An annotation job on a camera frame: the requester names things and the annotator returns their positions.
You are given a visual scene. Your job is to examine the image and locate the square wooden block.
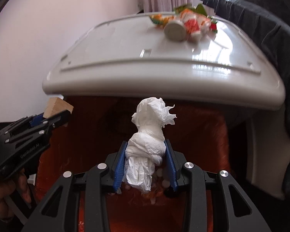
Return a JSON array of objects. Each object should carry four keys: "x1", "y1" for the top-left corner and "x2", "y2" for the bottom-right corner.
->
[{"x1": 43, "y1": 97, "x2": 74, "y2": 118}]

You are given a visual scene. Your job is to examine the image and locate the white tissue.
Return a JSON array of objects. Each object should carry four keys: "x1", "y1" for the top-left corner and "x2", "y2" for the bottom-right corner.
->
[{"x1": 122, "y1": 97, "x2": 176, "y2": 193}]

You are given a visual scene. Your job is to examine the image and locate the red toy car green wheels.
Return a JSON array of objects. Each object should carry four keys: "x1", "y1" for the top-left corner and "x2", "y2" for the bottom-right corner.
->
[{"x1": 208, "y1": 16, "x2": 217, "y2": 33}]

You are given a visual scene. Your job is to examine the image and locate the green snack wrapper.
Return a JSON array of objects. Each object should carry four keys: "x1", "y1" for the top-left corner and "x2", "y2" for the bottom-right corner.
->
[{"x1": 173, "y1": 3, "x2": 208, "y2": 17}]

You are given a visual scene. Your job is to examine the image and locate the left hand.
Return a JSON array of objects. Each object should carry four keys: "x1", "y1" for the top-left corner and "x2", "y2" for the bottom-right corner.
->
[{"x1": 0, "y1": 167, "x2": 32, "y2": 221}]

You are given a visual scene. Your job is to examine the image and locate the orange green toy dinosaur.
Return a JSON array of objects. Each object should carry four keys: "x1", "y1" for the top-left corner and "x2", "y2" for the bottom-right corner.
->
[{"x1": 149, "y1": 14, "x2": 174, "y2": 28}]

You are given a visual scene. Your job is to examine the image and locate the orange white snack bag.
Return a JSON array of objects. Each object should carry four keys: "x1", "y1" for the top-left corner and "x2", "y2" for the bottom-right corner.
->
[{"x1": 180, "y1": 9, "x2": 210, "y2": 23}]

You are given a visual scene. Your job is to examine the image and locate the dark grey bed blanket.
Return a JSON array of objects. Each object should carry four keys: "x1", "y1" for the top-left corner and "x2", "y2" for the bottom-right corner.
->
[{"x1": 201, "y1": 0, "x2": 290, "y2": 195}]

